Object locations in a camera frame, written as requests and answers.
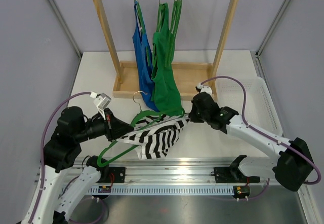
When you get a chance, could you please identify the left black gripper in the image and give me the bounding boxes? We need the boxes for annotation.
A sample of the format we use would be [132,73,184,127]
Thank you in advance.
[74,107,135,142]

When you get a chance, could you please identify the black white striped tank top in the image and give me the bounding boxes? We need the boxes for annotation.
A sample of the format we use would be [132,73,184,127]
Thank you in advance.
[117,114,189,160]

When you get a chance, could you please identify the green tank top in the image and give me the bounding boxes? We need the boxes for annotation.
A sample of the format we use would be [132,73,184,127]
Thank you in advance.
[150,2,183,112]

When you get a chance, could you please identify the blue tank top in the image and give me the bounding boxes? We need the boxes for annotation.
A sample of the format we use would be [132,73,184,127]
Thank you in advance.
[132,0,158,111]

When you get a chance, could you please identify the green hanger of blue top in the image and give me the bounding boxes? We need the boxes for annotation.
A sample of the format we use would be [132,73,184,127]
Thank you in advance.
[132,0,152,68]

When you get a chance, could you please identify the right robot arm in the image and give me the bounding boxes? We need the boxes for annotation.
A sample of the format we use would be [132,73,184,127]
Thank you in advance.
[189,92,315,192]

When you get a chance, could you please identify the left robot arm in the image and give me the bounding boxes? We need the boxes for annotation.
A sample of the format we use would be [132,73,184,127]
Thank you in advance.
[22,106,134,223]

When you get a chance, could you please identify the empty green hanger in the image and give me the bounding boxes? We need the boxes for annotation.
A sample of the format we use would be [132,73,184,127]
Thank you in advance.
[165,0,180,67]
[171,0,182,61]

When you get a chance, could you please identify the wooden clothes rack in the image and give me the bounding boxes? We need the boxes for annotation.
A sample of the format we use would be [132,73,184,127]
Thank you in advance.
[93,0,238,100]

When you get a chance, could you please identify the white plastic basket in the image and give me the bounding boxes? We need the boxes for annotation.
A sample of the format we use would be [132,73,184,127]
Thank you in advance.
[215,77,282,136]

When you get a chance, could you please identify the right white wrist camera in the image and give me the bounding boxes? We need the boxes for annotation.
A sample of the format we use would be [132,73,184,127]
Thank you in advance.
[195,83,213,95]

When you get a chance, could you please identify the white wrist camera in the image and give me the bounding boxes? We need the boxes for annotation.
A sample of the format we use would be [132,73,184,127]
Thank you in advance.
[90,91,111,117]
[195,83,213,95]

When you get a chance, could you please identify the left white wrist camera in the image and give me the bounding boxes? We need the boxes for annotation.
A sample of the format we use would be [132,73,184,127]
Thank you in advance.
[90,91,111,117]

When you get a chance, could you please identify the white slotted cable duct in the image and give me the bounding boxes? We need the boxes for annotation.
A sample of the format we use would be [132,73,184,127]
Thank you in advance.
[87,185,234,196]

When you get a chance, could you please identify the aluminium mounting rail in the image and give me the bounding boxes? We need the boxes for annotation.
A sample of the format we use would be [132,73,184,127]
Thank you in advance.
[35,157,271,186]

